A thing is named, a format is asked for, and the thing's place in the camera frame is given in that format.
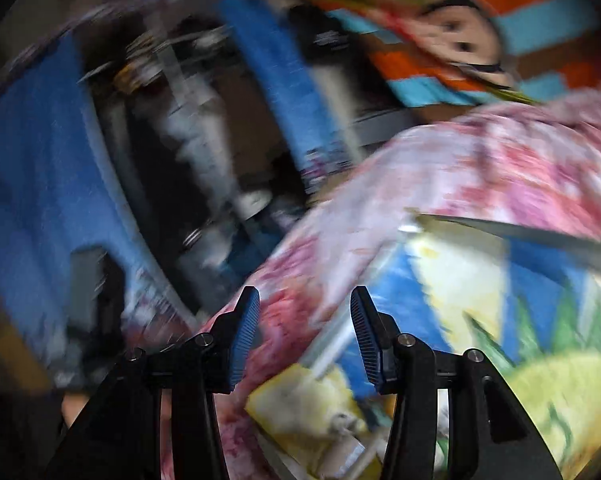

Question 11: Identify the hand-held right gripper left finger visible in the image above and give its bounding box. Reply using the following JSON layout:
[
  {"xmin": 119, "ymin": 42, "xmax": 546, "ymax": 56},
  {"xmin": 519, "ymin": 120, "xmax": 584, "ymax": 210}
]
[{"xmin": 45, "ymin": 286, "xmax": 262, "ymax": 480}]

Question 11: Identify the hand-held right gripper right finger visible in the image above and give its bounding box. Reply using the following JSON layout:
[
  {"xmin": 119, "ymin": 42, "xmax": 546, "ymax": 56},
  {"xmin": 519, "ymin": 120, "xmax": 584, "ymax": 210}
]
[{"xmin": 349, "ymin": 285, "xmax": 563, "ymax": 480}]

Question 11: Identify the cartoon-lined cardboard tray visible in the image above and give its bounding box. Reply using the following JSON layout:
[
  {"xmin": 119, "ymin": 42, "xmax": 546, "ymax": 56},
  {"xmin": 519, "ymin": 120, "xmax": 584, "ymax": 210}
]
[{"xmin": 245, "ymin": 212, "xmax": 601, "ymax": 480}]

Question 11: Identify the grey board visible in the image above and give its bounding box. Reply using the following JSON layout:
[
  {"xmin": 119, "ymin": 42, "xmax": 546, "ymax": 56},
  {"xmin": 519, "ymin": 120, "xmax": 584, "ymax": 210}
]
[{"xmin": 353, "ymin": 109, "xmax": 418, "ymax": 142}]

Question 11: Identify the pink floral blanket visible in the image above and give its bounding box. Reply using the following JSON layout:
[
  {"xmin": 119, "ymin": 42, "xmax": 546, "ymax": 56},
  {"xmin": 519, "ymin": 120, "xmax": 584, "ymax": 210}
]
[{"xmin": 160, "ymin": 87, "xmax": 601, "ymax": 480}]

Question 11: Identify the large blue cloth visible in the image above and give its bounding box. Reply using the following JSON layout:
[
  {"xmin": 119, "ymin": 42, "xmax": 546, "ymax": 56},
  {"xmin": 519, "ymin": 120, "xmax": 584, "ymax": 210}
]
[{"xmin": 0, "ymin": 35, "xmax": 186, "ymax": 376}]

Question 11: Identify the blue printed cloth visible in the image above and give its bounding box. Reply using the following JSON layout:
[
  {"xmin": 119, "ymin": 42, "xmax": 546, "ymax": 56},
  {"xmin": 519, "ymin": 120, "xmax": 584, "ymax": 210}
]
[{"xmin": 215, "ymin": 0, "xmax": 361, "ymax": 181}]

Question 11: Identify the striped cartoon pillow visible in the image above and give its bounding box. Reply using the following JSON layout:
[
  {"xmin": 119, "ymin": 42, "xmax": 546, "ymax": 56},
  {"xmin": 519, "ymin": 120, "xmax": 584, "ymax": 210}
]
[{"xmin": 290, "ymin": 0, "xmax": 601, "ymax": 108}]

